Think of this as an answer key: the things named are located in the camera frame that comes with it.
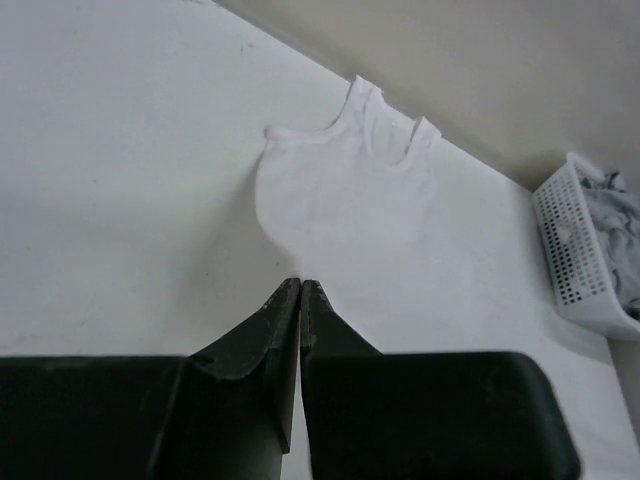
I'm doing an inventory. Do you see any grey tank top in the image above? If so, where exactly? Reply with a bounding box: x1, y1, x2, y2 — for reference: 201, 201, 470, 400
581, 172, 639, 320

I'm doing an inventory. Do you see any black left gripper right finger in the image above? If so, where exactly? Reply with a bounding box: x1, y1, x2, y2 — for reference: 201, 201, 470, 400
300, 280, 582, 479

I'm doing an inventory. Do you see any white plastic basket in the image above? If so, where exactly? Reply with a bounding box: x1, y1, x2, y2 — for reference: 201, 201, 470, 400
532, 152, 639, 341

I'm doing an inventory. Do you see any white tank top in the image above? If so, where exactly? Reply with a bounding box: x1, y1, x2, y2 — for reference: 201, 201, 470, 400
255, 77, 441, 278

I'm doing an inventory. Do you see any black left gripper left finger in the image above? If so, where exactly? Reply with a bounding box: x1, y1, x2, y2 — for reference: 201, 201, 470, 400
1, 278, 300, 479

